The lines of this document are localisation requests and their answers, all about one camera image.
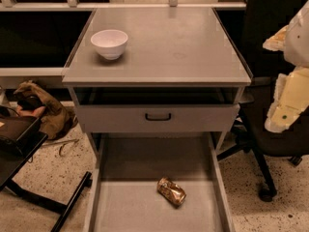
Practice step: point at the grey upper drawer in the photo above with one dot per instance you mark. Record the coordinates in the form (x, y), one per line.
(131, 118)

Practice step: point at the black side table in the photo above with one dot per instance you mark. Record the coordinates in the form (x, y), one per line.
(55, 173)

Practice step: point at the black box on table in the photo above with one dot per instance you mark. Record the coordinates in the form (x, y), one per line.
(15, 132)

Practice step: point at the brown bag on floor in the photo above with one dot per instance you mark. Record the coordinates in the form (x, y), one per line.
(33, 100)

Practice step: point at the black drawer handle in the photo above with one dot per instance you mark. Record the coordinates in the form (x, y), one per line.
(158, 117)

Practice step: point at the grey open middle drawer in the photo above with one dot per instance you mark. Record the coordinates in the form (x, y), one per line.
(124, 196)

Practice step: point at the grey drawer cabinet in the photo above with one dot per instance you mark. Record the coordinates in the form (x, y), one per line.
(173, 56)

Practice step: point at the white ceramic bowl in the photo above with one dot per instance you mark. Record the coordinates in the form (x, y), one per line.
(110, 44)

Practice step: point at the crushed orange soda can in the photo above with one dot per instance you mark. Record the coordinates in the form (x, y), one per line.
(171, 191)

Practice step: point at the black office chair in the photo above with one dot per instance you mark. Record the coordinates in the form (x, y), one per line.
(266, 131)

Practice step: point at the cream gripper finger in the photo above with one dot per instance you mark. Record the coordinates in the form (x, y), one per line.
(291, 98)
(277, 41)

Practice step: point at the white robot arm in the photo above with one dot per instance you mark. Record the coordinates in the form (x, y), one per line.
(296, 49)

